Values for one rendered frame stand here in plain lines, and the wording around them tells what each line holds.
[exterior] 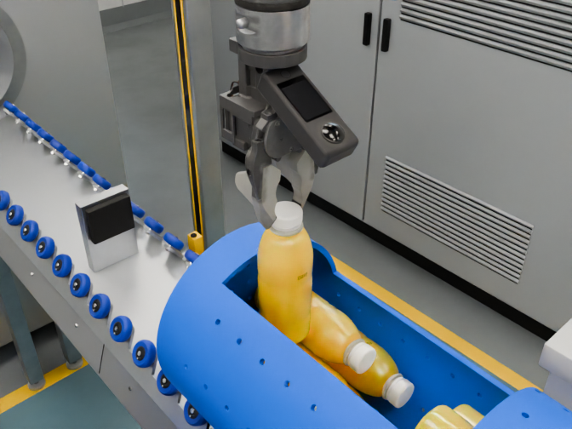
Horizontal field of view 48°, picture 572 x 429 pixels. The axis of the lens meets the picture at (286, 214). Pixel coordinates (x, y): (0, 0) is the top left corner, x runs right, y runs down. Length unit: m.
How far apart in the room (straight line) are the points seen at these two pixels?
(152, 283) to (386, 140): 1.52
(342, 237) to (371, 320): 1.98
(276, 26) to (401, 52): 1.81
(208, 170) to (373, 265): 1.38
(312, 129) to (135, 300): 0.70
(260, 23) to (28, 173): 1.15
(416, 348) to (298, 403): 0.26
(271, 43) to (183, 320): 0.37
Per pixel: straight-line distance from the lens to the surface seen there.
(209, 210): 1.62
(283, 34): 0.64
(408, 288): 2.70
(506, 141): 2.28
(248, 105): 0.70
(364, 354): 0.86
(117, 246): 1.33
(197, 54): 1.43
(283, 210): 0.76
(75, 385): 2.41
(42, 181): 1.66
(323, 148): 0.63
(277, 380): 0.74
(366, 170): 2.74
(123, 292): 1.28
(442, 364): 0.91
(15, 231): 1.50
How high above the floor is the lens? 1.75
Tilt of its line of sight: 35 degrees down
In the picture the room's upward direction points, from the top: straight up
